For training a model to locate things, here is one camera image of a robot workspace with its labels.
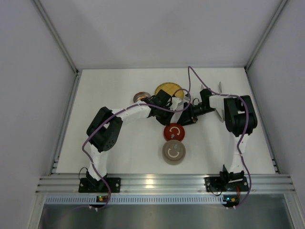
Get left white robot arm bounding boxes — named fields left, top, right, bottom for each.
left=82, top=90, right=182, bottom=192

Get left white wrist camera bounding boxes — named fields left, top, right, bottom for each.
left=170, top=97, right=183, bottom=111

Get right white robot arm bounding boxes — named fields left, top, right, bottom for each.
left=177, top=89, right=258, bottom=191

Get metal tongs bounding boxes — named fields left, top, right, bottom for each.
left=200, top=82, right=226, bottom=123

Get black base bracket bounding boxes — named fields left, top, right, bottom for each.
left=78, top=177, right=121, bottom=193
left=204, top=176, right=249, bottom=194

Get aluminium mounting rail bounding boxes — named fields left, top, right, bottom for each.
left=35, top=174, right=295, bottom=195

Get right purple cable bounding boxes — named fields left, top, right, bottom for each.
left=187, top=65, right=252, bottom=206

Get steel bowl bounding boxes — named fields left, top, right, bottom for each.
left=165, top=158, right=183, bottom=166
left=133, top=92, right=151, bottom=103

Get grey slotted cable duct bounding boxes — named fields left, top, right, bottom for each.
left=45, top=194, right=224, bottom=205

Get right aluminium frame post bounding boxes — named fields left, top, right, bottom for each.
left=244, top=0, right=290, bottom=73

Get left aluminium frame post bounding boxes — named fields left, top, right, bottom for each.
left=31, top=0, right=79, bottom=75

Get right black base bracket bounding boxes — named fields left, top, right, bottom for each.
left=204, top=176, right=249, bottom=194

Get red round lid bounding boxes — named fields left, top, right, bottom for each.
left=163, top=123, right=185, bottom=142

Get round bamboo tray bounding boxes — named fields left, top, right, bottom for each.
left=154, top=82, right=184, bottom=100

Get aluminium frame post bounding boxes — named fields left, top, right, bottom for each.
left=244, top=0, right=290, bottom=73
left=31, top=0, right=79, bottom=75

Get brown lid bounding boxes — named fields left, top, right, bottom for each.
left=162, top=140, right=186, bottom=160

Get left black base bracket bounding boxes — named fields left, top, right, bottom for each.
left=78, top=177, right=121, bottom=193

